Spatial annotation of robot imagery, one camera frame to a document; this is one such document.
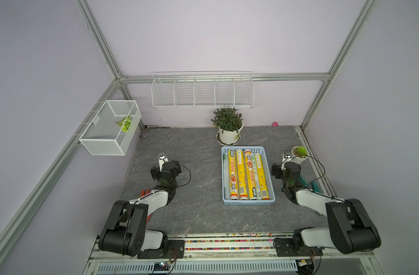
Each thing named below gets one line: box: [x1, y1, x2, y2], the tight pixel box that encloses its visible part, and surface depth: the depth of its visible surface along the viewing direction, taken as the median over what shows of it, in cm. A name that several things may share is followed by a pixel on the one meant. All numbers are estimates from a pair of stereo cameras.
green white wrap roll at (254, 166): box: [250, 152, 262, 200], surface depth 93 cm
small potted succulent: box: [291, 145, 309, 165], surface depth 98 cm
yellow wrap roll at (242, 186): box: [235, 148, 249, 200], surface depth 89 cm
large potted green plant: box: [210, 107, 244, 145], surface depth 103 cm
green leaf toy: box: [115, 115, 133, 133], surface depth 84 cm
